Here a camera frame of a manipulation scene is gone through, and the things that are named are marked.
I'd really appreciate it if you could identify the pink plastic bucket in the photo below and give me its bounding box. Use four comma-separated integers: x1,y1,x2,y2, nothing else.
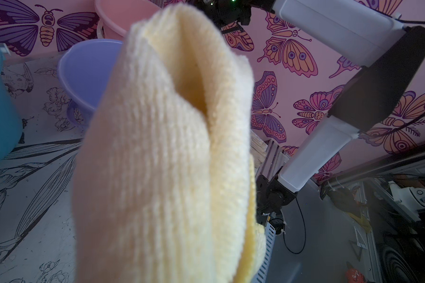
94,0,161,41

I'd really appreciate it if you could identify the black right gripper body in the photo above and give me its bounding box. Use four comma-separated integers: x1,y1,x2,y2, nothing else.
194,0,275,28

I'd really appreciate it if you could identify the purple plastic bucket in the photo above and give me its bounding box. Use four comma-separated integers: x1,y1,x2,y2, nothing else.
57,39,122,128

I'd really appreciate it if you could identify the yellow cleaning cloth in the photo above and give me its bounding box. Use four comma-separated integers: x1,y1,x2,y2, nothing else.
72,4,266,283

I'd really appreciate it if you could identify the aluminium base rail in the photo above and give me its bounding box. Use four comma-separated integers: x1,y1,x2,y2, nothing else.
250,132,289,283

